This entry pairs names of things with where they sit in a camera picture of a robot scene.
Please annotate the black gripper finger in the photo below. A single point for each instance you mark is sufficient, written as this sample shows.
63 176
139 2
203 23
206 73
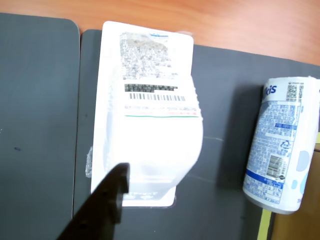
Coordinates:
100 207

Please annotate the white packaged sandwich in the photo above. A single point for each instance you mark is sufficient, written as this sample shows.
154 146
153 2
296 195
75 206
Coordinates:
150 105

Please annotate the brown cardboard box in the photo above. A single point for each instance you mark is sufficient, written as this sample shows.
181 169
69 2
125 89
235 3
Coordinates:
297 225

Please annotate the yellow tape outline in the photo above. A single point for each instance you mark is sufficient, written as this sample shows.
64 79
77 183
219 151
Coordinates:
265 225

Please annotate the white blue drink can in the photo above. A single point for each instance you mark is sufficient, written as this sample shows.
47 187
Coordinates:
277 150

